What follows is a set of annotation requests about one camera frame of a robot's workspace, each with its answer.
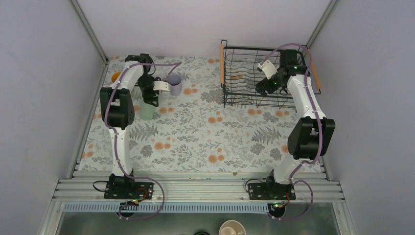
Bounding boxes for right wooden rack handle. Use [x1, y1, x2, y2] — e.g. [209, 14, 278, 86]
[308, 55, 322, 93]

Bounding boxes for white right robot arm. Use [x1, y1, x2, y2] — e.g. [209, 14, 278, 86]
[255, 49, 335, 199]

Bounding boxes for lilac plastic cup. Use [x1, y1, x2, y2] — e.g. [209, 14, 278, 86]
[167, 74, 182, 96]

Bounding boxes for wooden rack handle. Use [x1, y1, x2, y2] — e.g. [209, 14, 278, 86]
[308, 55, 322, 93]
[219, 43, 225, 86]

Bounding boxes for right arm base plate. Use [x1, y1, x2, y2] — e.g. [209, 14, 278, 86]
[248, 183, 296, 201]

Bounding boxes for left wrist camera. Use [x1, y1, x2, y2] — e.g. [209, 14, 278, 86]
[153, 81, 170, 92]

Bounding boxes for floral table mat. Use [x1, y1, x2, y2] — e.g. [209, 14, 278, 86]
[79, 55, 322, 173]

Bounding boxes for white patterned mug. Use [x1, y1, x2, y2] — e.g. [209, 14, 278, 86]
[111, 71, 121, 83]

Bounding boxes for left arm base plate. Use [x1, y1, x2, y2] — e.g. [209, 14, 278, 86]
[104, 182, 154, 200]

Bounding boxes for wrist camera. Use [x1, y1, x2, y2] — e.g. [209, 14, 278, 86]
[153, 81, 170, 92]
[257, 60, 277, 80]

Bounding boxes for black wire dish rack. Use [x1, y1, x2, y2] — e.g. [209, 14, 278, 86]
[221, 40, 314, 109]

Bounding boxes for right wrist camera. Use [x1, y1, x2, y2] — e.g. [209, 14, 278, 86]
[257, 60, 277, 80]

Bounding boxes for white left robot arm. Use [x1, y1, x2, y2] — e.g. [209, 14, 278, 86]
[99, 53, 159, 198]

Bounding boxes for mint green plastic cup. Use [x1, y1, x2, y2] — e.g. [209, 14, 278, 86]
[139, 103, 156, 120]

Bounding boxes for left wooden rack handle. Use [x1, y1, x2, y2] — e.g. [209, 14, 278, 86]
[219, 43, 225, 86]

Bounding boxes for beige bowl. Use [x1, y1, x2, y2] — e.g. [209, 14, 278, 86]
[218, 220, 247, 235]

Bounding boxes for aluminium rail frame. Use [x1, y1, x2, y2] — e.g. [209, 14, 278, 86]
[41, 170, 355, 235]

